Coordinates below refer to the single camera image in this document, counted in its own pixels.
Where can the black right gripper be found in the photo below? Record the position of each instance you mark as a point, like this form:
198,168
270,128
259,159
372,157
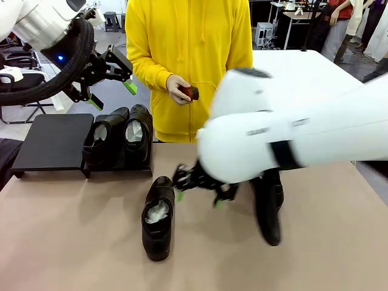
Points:
206,180

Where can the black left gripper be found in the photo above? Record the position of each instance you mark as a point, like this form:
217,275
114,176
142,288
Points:
89,69

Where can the black leather shoe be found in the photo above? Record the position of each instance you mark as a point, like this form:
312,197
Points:
157,239
100,151
138,148

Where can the person's right forearm yellow sleeve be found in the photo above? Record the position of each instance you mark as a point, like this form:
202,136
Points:
151,69

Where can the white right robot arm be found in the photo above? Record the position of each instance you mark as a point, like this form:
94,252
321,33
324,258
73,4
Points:
288,127

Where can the black metal shoe stand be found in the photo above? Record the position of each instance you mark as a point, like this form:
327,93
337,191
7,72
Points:
118,168
51,142

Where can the black pole stand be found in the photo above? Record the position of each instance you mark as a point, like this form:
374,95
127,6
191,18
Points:
309,27

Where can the person's right hand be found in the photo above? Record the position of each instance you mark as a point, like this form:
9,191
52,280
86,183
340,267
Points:
175,89

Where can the white hanging cloth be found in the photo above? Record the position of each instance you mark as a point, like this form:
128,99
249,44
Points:
62,101

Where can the grey plastic stool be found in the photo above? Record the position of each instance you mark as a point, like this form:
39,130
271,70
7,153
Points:
111,21

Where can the black chair with armrests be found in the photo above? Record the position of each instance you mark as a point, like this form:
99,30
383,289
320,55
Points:
18,88

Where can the person in yellow hoodie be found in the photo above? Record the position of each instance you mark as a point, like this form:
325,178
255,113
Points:
188,30

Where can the black fabric object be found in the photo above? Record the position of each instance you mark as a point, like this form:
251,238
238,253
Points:
7,160

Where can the white computer case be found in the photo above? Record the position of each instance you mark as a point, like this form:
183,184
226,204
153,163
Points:
265,33

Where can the white folding table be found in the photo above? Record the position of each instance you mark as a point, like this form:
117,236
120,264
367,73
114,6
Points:
303,63

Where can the black desk with wooden top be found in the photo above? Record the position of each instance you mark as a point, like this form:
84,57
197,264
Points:
297,21

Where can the bystander's dark trouser leg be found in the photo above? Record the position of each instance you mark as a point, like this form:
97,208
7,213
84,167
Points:
377,71

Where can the mannequin in red shirt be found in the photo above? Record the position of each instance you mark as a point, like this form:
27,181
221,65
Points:
339,21

